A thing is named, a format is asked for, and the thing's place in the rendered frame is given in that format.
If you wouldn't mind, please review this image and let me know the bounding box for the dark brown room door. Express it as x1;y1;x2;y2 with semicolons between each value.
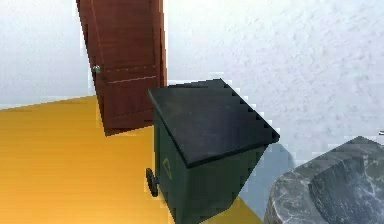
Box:
75;0;168;137

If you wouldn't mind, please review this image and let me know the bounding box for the green trash can black lid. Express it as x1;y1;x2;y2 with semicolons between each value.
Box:
145;78;281;224

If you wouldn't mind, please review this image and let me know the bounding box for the grey marble sink basin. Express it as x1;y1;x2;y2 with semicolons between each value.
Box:
263;135;384;224

